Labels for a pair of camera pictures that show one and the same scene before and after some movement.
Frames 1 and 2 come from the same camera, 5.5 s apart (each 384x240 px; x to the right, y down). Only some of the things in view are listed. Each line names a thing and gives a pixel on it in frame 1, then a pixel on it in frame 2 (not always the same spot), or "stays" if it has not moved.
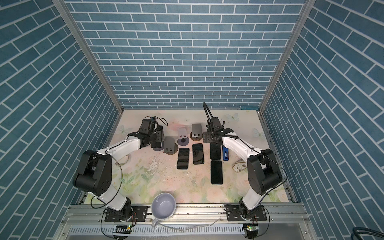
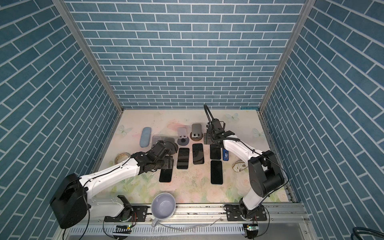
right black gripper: x=206 y=136 stays
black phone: x=183 y=160 stays
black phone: x=198 y=153 stays
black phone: x=154 y=144 → x=166 y=175
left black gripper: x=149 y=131 → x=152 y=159
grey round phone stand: x=183 y=139 stays
